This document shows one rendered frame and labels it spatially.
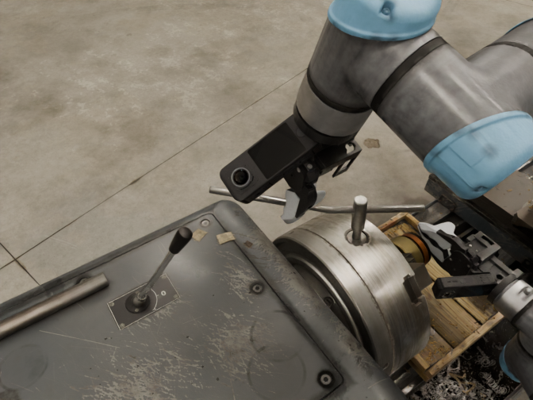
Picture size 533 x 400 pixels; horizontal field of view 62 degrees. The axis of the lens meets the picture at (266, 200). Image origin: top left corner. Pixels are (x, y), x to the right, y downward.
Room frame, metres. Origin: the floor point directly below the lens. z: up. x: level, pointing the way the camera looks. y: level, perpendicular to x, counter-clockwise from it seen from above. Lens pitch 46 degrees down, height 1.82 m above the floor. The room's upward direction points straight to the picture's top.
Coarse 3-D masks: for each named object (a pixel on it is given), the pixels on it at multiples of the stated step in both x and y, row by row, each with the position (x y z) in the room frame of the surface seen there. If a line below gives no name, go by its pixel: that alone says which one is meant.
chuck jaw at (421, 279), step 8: (408, 256) 0.50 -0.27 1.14; (416, 264) 0.44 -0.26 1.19; (416, 272) 0.43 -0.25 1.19; (424, 272) 0.43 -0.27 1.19; (408, 280) 0.40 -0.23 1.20; (416, 280) 0.41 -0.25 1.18; (424, 280) 0.42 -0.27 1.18; (408, 288) 0.39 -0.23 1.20; (416, 288) 0.39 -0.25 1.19; (408, 296) 0.38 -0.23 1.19; (416, 296) 0.38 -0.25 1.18
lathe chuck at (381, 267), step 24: (336, 216) 0.53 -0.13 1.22; (336, 240) 0.46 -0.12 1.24; (384, 240) 0.46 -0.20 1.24; (360, 264) 0.41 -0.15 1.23; (384, 264) 0.42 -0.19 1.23; (408, 264) 0.42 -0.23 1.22; (384, 288) 0.38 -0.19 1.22; (384, 312) 0.35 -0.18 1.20; (408, 312) 0.36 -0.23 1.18; (408, 336) 0.33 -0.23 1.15
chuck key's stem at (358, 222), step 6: (354, 198) 0.48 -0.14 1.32; (360, 198) 0.47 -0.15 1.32; (366, 198) 0.47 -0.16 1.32; (354, 204) 0.47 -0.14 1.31; (360, 204) 0.46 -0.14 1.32; (366, 204) 0.46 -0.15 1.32; (360, 210) 0.46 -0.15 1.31; (354, 216) 0.46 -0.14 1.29; (360, 216) 0.46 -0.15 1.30; (354, 222) 0.46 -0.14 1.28; (360, 222) 0.46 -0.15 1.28; (354, 228) 0.46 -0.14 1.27; (360, 228) 0.46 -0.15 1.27; (354, 234) 0.46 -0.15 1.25; (360, 234) 0.46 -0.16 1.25
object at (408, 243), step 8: (392, 240) 0.56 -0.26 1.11; (400, 240) 0.55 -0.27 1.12; (408, 240) 0.55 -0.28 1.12; (416, 240) 0.55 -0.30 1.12; (424, 240) 0.55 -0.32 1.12; (400, 248) 0.53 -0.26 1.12; (408, 248) 0.53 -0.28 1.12; (416, 248) 0.53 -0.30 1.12; (424, 248) 0.54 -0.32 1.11; (416, 256) 0.52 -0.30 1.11; (424, 256) 0.53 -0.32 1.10; (424, 264) 0.52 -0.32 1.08
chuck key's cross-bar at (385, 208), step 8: (216, 192) 0.47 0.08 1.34; (224, 192) 0.47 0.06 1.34; (256, 200) 0.47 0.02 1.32; (264, 200) 0.47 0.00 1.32; (272, 200) 0.47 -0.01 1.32; (280, 200) 0.47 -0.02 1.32; (312, 208) 0.47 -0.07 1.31; (320, 208) 0.47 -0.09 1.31; (328, 208) 0.47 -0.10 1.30; (336, 208) 0.47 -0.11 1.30; (344, 208) 0.47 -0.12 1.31; (352, 208) 0.47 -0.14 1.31; (368, 208) 0.47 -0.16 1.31; (376, 208) 0.47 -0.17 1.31; (384, 208) 0.47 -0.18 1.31; (392, 208) 0.47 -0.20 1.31; (400, 208) 0.47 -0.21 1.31; (408, 208) 0.46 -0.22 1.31; (416, 208) 0.46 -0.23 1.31; (424, 208) 0.46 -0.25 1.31
